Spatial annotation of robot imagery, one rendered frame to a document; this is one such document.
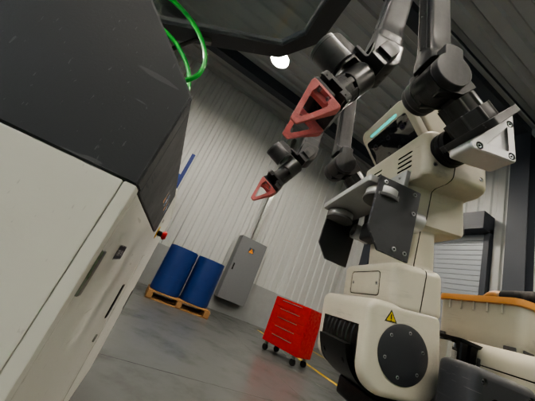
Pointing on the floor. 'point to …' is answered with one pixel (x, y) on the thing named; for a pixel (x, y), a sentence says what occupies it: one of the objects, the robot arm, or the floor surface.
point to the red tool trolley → (292, 329)
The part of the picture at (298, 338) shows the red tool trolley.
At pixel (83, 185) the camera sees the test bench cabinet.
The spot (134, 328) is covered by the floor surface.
